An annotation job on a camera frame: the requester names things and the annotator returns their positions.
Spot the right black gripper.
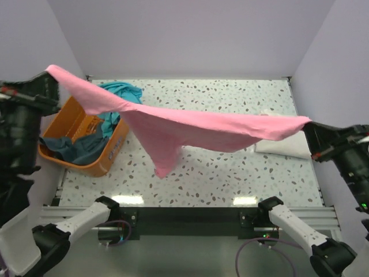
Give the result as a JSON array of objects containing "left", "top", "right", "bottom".
[{"left": 299, "top": 115, "right": 369, "bottom": 205}]

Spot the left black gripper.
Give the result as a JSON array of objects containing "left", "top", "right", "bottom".
[{"left": 0, "top": 65, "right": 62, "bottom": 168}]

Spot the pink t shirt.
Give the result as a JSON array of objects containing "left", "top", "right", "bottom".
[{"left": 46, "top": 65, "right": 311, "bottom": 178}]

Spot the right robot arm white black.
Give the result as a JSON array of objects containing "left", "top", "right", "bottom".
[{"left": 257, "top": 122, "right": 368, "bottom": 276}]

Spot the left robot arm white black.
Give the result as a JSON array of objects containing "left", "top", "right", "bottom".
[{"left": 1, "top": 72, "right": 119, "bottom": 276}]

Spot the folded white t shirt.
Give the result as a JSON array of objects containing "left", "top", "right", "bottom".
[{"left": 253, "top": 109, "right": 314, "bottom": 160}]

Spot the orange plastic laundry basket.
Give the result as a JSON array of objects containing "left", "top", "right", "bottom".
[{"left": 39, "top": 97, "right": 129, "bottom": 177}]

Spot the dark teal t shirt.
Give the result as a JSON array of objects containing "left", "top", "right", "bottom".
[{"left": 39, "top": 126, "right": 109, "bottom": 166}]

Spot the turquoise t shirt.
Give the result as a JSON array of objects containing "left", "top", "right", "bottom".
[{"left": 98, "top": 81, "right": 142, "bottom": 138}]

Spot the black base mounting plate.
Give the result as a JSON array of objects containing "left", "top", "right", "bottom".
[{"left": 97, "top": 207, "right": 280, "bottom": 244}]

